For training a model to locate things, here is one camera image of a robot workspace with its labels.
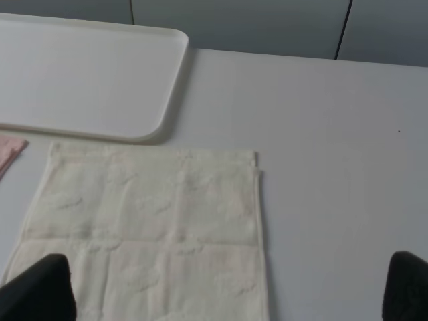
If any cream white towel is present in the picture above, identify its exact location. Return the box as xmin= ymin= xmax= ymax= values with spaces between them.
xmin=1 ymin=142 xmax=269 ymax=320

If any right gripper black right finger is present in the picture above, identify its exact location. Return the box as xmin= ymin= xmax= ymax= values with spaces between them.
xmin=382 ymin=251 xmax=427 ymax=321

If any white plastic tray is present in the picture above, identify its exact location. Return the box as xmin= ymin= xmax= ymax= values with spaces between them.
xmin=1 ymin=13 xmax=189 ymax=142

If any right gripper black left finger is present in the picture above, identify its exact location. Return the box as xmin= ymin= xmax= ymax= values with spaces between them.
xmin=1 ymin=254 xmax=77 ymax=321

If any pink towel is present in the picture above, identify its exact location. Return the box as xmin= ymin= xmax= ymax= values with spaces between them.
xmin=0 ymin=135 xmax=29 ymax=178

